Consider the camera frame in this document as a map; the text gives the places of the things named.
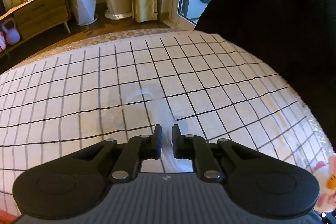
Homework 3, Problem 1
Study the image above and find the pink plush bunny toy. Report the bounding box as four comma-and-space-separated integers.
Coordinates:
313, 153, 335, 213

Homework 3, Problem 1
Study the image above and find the black cloth covered stand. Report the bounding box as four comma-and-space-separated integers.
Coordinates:
195, 0, 335, 144

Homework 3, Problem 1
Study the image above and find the checkered white tablecloth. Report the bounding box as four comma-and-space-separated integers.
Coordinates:
1, 31, 334, 217

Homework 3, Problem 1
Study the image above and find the wooden sideboard cabinet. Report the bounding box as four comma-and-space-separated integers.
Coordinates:
1, 0, 71, 56

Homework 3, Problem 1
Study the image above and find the clear plastic bag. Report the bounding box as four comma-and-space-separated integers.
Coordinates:
112, 88, 195, 173

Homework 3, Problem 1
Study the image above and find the purple kettlebell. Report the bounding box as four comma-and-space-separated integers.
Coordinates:
1, 18, 21, 45

